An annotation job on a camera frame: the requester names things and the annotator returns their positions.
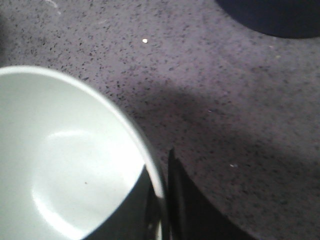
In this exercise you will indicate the light green bowl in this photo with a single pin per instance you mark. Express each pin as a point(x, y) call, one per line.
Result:
point(73, 166)

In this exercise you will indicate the dark blue saucepan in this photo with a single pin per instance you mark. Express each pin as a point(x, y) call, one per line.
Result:
point(292, 19)

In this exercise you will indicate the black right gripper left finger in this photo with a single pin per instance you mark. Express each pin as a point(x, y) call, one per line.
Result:
point(152, 216)

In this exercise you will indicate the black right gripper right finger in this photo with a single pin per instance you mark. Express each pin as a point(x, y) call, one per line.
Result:
point(192, 216)

